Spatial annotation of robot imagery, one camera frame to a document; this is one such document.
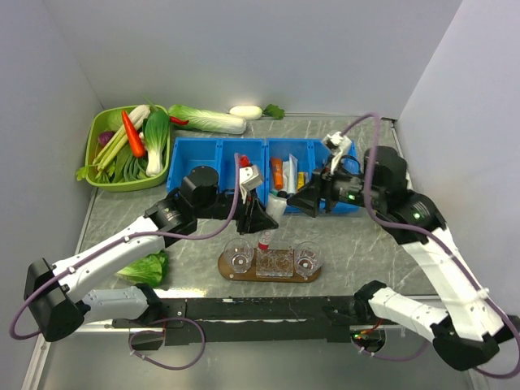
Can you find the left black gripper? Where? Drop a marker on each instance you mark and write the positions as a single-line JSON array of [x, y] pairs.
[[252, 218]]

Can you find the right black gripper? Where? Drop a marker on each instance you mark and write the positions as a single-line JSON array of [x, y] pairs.
[[307, 200]]

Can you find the white red toothpaste tube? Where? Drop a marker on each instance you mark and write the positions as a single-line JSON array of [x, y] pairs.
[[275, 208]]

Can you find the clear plastic cup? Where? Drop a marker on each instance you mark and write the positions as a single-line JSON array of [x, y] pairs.
[[307, 259], [239, 254]]

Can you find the clear square organizer tray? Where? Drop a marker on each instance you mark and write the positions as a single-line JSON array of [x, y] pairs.
[[275, 262]]

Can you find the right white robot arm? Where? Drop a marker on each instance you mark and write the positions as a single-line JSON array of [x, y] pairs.
[[468, 331]]

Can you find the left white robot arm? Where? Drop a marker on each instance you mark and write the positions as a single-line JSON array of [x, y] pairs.
[[64, 296]]

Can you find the white toothpaste tube blue cap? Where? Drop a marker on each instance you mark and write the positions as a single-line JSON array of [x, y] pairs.
[[292, 175]]

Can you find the orange toothpaste tube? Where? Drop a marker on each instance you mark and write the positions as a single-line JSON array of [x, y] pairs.
[[277, 173]]

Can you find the brown wooden oval tray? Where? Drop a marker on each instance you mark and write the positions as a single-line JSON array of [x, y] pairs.
[[227, 273]]

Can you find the yellow cap small tube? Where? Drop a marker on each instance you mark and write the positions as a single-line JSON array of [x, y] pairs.
[[302, 179]]

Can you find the right blue storage bin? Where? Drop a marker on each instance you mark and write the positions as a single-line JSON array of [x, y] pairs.
[[310, 154]]

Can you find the blue storage bin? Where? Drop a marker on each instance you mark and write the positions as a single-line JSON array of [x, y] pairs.
[[310, 154], [218, 153]]

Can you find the left blue storage bin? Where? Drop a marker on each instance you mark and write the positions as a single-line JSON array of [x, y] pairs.
[[218, 153]]

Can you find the napa cabbage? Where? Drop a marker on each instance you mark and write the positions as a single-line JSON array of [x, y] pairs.
[[207, 120]]

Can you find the white radish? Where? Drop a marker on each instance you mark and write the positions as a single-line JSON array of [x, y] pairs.
[[256, 112]]

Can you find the green lettuce head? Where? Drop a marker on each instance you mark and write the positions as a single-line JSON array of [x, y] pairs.
[[151, 270]]

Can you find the red chili pepper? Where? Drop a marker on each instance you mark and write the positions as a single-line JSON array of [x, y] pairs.
[[177, 121]]

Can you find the bok choy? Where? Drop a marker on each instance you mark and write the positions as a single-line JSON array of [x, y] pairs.
[[156, 133]]

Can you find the orange carrot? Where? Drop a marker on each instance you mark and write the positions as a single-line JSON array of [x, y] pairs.
[[134, 140]]

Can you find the green bean bunch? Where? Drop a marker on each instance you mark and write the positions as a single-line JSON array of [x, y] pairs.
[[123, 168]]

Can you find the white green leek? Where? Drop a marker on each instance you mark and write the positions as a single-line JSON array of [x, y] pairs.
[[120, 138]]

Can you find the purple onion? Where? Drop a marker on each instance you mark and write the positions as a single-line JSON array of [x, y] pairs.
[[104, 138]]

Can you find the green plastic basket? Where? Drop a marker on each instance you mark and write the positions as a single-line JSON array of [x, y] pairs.
[[88, 171]]

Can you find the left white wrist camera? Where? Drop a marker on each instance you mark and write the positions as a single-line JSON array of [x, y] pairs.
[[250, 177]]

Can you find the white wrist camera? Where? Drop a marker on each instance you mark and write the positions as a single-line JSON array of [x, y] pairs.
[[338, 145], [250, 177]]

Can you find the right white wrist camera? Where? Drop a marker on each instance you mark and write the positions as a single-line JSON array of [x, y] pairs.
[[338, 145]]

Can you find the black base frame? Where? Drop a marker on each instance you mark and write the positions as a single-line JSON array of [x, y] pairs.
[[243, 319]]

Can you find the aluminium rail frame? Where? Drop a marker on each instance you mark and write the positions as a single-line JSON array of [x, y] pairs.
[[42, 348]]

